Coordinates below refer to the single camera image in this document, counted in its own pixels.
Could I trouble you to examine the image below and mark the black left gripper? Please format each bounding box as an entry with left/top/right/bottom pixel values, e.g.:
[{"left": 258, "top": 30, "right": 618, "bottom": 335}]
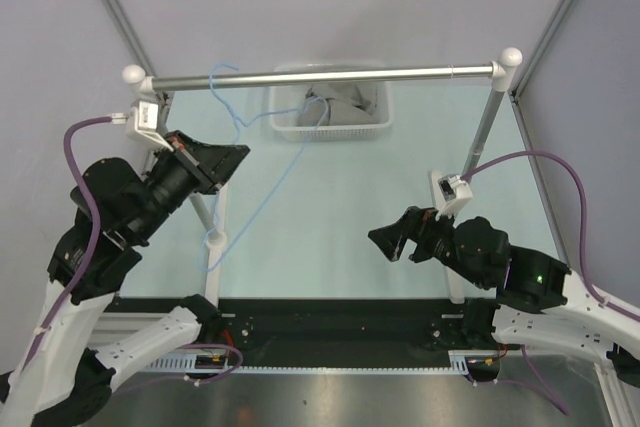
[{"left": 132, "top": 127, "right": 253, "bottom": 240}]

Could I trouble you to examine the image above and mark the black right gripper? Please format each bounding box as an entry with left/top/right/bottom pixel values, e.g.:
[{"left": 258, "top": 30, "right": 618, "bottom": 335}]
[{"left": 366, "top": 202, "right": 487, "bottom": 288}]

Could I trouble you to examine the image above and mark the light blue plastic hanger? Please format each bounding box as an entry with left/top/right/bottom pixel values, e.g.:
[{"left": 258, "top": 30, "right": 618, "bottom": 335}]
[{"left": 200, "top": 61, "right": 331, "bottom": 274}]

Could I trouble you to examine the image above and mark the grey t shirt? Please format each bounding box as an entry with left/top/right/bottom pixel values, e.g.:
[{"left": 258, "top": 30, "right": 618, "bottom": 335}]
[{"left": 297, "top": 83, "right": 377, "bottom": 127}]

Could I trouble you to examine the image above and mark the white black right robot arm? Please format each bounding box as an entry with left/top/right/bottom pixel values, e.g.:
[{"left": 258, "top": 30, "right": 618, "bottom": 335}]
[{"left": 368, "top": 206, "right": 639, "bottom": 387}]

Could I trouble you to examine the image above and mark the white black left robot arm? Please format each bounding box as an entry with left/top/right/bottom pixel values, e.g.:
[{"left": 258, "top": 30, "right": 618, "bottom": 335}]
[{"left": 1, "top": 131, "right": 249, "bottom": 426}]

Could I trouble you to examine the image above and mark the white perforated plastic basket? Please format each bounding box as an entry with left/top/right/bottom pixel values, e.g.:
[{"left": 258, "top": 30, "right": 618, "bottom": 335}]
[{"left": 267, "top": 81, "right": 394, "bottom": 142}]

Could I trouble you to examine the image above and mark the silver clothes rack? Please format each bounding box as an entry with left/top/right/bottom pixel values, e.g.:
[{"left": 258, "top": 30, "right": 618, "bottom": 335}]
[{"left": 122, "top": 47, "right": 523, "bottom": 304}]

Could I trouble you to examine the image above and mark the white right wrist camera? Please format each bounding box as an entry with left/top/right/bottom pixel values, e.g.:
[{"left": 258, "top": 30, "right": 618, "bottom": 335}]
[{"left": 432, "top": 171, "right": 473, "bottom": 218}]

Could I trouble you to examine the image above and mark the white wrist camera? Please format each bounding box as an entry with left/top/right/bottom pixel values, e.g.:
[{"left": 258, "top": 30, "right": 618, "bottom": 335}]
[
  {"left": 432, "top": 171, "right": 473, "bottom": 218},
  {"left": 107, "top": 100, "right": 173, "bottom": 151}
]

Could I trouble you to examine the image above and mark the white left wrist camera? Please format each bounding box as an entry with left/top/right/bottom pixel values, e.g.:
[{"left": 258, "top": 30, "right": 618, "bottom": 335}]
[{"left": 107, "top": 100, "right": 173, "bottom": 151}]

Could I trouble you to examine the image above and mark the white slotted cable duct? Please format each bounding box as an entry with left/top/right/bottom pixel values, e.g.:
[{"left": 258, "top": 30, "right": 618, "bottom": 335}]
[{"left": 142, "top": 351, "right": 499, "bottom": 377}]

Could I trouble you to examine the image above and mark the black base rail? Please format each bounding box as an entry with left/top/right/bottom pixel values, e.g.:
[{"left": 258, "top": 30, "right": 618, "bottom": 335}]
[{"left": 104, "top": 296, "right": 509, "bottom": 371}]

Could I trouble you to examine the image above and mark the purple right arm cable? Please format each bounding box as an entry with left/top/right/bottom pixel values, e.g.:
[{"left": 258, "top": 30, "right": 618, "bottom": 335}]
[{"left": 459, "top": 150, "right": 640, "bottom": 416}]

